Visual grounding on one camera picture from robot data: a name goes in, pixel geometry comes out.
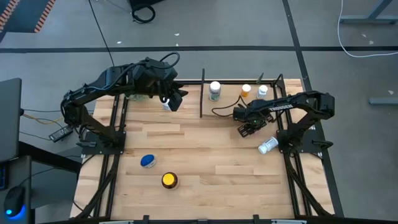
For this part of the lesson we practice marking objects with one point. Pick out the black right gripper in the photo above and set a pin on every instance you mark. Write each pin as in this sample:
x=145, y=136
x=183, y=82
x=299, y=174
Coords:
x=250, y=115

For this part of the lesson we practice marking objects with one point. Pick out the green label bottle white cap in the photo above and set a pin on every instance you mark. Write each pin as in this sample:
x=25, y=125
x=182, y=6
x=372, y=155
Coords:
x=214, y=90

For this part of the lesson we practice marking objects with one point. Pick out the dark grey side desk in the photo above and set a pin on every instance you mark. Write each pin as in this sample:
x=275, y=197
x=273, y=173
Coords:
x=18, y=174

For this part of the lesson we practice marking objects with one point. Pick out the dark grey laptop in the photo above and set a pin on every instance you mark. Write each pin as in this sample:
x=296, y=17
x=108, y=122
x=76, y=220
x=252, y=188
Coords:
x=9, y=118

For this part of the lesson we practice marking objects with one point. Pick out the white bottle with blue label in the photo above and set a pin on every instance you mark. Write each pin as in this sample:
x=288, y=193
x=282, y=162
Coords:
x=262, y=91

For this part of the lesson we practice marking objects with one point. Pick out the orange black striped mat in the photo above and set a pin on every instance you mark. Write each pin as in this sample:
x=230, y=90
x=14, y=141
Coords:
x=21, y=15

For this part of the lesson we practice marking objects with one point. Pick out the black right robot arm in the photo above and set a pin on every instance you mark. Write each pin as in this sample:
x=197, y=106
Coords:
x=298, y=101

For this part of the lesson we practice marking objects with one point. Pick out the blue cap white bottle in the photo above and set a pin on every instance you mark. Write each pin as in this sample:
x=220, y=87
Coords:
x=148, y=161

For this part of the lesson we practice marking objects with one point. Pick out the black power brick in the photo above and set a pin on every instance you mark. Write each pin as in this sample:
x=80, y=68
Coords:
x=60, y=134

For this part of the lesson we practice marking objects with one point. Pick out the small orange bottle white cap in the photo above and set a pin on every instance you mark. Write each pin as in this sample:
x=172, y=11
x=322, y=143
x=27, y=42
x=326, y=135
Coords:
x=245, y=89

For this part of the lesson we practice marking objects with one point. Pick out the small white medicine bottle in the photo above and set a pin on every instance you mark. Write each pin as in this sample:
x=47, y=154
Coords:
x=166, y=105

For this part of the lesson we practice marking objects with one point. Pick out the white bottle with barcode label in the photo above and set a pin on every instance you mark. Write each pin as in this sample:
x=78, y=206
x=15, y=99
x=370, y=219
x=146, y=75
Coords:
x=268, y=145

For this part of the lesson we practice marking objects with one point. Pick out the black computer mouse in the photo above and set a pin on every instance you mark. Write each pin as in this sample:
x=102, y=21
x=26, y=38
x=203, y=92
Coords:
x=14, y=200

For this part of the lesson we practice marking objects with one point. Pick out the grey floor bar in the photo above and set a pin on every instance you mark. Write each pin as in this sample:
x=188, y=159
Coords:
x=384, y=101

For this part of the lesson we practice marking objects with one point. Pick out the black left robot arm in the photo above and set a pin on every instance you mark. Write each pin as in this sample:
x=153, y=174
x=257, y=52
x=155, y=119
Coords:
x=109, y=77

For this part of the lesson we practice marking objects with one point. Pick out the black frame wooden shelf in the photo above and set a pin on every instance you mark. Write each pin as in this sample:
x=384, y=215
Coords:
x=227, y=93

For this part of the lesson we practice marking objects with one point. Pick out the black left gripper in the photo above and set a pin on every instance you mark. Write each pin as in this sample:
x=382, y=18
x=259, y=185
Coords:
x=155, y=74

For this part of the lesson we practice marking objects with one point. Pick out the grey desk leg frame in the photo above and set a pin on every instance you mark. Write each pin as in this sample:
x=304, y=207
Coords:
x=357, y=19

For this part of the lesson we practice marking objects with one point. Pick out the amber fish oil bottle yellow cap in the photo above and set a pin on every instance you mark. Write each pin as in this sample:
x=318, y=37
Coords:
x=169, y=180

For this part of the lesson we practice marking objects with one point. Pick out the green potted plant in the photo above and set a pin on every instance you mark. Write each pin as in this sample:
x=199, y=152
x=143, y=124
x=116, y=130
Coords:
x=136, y=97

